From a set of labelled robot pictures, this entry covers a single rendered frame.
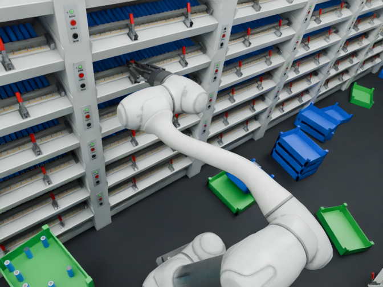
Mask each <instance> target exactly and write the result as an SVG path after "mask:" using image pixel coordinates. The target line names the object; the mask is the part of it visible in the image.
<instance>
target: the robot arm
mask: <svg viewBox="0 0 383 287"><path fill-rule="evenodd" d="M130 60H133V63H132V62H131V61H129V60H126V64H127V67H128V68H129V70H130V74H131V75H132V76H133V77H134V78H135V79H136V80H137V83H140V82H141V81H145V82H146V83H149V85H150V86H151V87H149V88H145V89H142V90H140V91H137V92H135V93H133V94H131V95H129V96H127V97H125V98H124V99H123V100H121V101H120V104H119V106H118V107H117V117H118V119H119V122H120V123H121V125H122V126H123V127H125V128H127V129H131V130H136V129H139V130H142V131H144V132H145V133H146V134H154V135H155V136H157V137H158V138H159V139H160V140H161V141H162V142H163V143H165V144H166V145H168V146H169V147H171V148H172V149H174V150H176V151H178V152H180V153H182V154H185V155H187V156H190V157H192V158H195V159H197V160H199V161H202V162H204V163H207V164H209V165H212V166H214V167H216V168H219V169H221V170H224V171H226V172H228V173H230V174H232V175H234V176H236V177H237V178H239V179H240V180H241V181H242V182H243V183H244V184H245V185H246V186H247V188H248V189H249V190H250V192H251V193H252V195H253V197H254V199H255V200H256V202H257V204H258V206H259V208H260V210H261V211H262V213H263V215H264V217H265V218H266V219H267V221H268V222H269V225H268V226H267V227H266V228H264V229H262V230H260V231H258V232H257V233H255V234H252V235H250V236H248V237H246V238H245V239H243V240H242V241H240V242H238V243H236V244H235V245H233V246H231V247H230V248H229V249H228V250H227V251H226V247H225V244H224V243H223V241H222V240H221V238H220V237H219V236H217V235H216V234H214V233H212V232H206V233H202V234H200V235H198V236H196V237H195V239H194V240H193V241H192V242H191V243H190V244H189V245H188V246H187V247H186V248H185V249H183V250H182V251H181V252H180V253H179V254H177V255H175V256H173V257H172V258H170V259H168V260H167V261H165V262H164V263H162V264H161V265H160V266H158V267H157V268H156V269H154V270H153V271H152V272H150V273H149V275H148V276H147V278H146V279H145V281H144V283H143V285H142V287H289V286H290V285H291V284H292V283H293V282H294V281H295V280H296V278H297V277H298V276H299V274H300V272H301V271H302V270H303V268H306V269H309V270H316V269H321V268H323V267H324V266H326V265H327V264H328V263H329V262H330V260H331V258H332V256H333V253H332V252H333V249H332V246H331V244H330V241H329V239H328V237H327V235H326V233H325V232H324V230H323V228H322V227H321V225H320V224H319V223H318V221H317V220H316V219H315V218H314V217H313V215H312V214H311V213H310V212H309V211H308V210H307V209H306V207H305V206H304V205H302V204H301V203H300V202H299V201H298V200H297V199H296V198H295V197H294V196H293V195H292V194H291V193H290V192H288V191H287V190H286V189H284V188H283V187H282V186H281V185H280V184H278V183H277V182H276V181H274V180H273V179H272V178H271V177H270V176H269V175H268V174H266V173H265V172H264V171H263V170H262V169H261V168H259V167H258V166H257V165H255V164H254V163H252V162H251V161H249V160H248V159H245V158H244V157H241V156H240V155H237V154H235V153H232V152H230V151H227V150H224V149H221V148H219V147H216V146H213V145H211V144H208V143H205V142H202V141H200V140H197V139H194V138H191V137H189V136H187V135H184V134H183V133H181V132H180V131H178V130H177V129H176V128H175V127H174V125H173V123H172V117H173V114H177V113H187V114H199V113H201V112H202V111H203V110H204V109H205V108H206V105H207V93H206V91H205V90H204V89H203V88H202V87H201V86H200V85H198V84H197V83H196V82H194V81H193V80H190V79H188V78H186V77H183V76H178V75H176V74H174V73H172V72H170V71H166V68H162V67H158V66H156V65H153V64H150V63H146V64H144V63H140V62H137V61H136V60H134V59H130ZM149 66H150V67H149Z"/></svg>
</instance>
